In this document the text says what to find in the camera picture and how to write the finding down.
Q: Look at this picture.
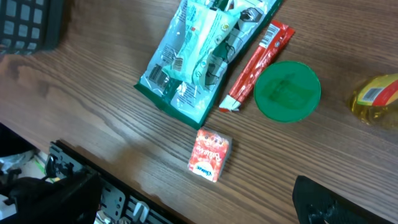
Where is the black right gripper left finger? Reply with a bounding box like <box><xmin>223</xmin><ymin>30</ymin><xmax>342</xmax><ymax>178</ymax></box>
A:
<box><xmin>1</xmin><ymin>171</ymin><xmax>102</xmax><ymax>224</ymax></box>

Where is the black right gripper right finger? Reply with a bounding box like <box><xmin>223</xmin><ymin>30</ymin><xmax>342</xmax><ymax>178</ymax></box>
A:
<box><xmin>292</xmin><ymin>175</ymin><xmax>392</xmax><ymax>224</ymax></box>

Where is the red tissue pack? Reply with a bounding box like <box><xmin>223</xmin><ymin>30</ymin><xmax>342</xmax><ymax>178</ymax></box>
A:
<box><xmin>188</xmin><ymin>128</ymin><xmax>233</xmax><ymax>183</ymax></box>

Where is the yellow oil bottle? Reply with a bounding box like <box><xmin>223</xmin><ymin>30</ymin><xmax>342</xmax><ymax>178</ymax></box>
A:
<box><xmin>348</xmin><ymin>73</ymin><xmax>397</xmax><ymax>130</ymax></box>

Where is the red snack stick packet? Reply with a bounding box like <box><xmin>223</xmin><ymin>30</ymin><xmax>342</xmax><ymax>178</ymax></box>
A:
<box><xmin>218</xmin><ymin>20</ymin><xmax>295</xmax><ymax>112</ymax></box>

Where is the grey plastic mesh basket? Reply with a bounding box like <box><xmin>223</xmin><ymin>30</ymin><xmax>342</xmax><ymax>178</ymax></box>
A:
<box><xmin>1</xmin><ymin>0</ymin><xmax>65</xmax><ymax>55</ymax></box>

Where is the green glove package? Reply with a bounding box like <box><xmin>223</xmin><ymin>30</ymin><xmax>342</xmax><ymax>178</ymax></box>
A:
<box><xmin>134</xmin><ymin>0</ymin><xmax>283</xmax><ymax>129</ymax></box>

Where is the green lid jar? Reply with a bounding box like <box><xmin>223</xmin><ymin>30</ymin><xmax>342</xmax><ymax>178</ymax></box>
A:
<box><xmin>253</xmin><ymin>61</ymin><xmax>322</xmax><ymax>123</ymax></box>

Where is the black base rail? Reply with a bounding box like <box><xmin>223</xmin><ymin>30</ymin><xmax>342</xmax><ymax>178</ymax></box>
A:
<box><xmin>46</xmin><ymin>140</ymin><xmax>184</xmax><ymax>224</ymax></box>

